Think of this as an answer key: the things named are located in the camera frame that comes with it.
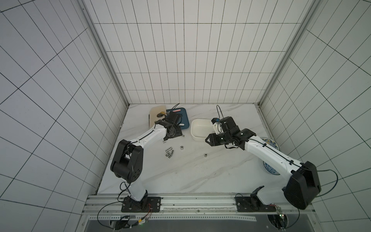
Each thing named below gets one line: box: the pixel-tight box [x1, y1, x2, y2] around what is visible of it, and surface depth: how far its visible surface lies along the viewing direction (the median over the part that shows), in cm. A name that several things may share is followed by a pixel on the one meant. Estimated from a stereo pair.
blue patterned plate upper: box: [261, 137, 280, 151], surface depth 95 cm
